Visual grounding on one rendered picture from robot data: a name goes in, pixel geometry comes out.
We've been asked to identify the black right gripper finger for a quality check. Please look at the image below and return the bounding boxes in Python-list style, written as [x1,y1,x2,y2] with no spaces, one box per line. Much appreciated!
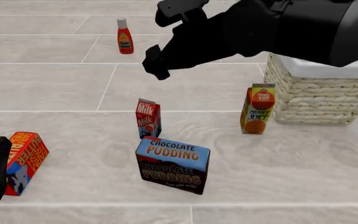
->
[141,55,171,82]
[145,44,167,59]

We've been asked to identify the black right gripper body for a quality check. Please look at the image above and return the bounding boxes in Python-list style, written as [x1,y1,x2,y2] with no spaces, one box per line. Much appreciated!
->
[165,10,241,71]

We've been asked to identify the red milk carton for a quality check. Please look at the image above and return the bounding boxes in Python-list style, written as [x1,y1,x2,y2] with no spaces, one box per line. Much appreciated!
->
[135,98,162,140]

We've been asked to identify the white cloth basket liner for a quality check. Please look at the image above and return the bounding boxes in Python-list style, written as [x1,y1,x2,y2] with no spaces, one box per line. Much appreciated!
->
[270,52,358,80]

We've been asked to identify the woven wicker basket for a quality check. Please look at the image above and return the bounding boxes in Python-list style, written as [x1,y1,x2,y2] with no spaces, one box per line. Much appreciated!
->
[263,52,358,126]

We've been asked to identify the red butter box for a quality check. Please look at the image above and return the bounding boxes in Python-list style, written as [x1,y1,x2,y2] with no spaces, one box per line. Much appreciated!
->
[3,131,50,197]

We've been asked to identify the red ketchup bottle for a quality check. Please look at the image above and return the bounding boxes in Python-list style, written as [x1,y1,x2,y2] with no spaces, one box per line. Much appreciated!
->
[116,17,135,55]

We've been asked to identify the orange juice carton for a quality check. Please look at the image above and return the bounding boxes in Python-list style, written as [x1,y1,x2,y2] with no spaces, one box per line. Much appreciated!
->
[239,83,277,135]

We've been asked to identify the chocolate pudding box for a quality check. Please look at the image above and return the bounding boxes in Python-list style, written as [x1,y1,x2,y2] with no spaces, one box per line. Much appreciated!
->
[135,135,211,196]

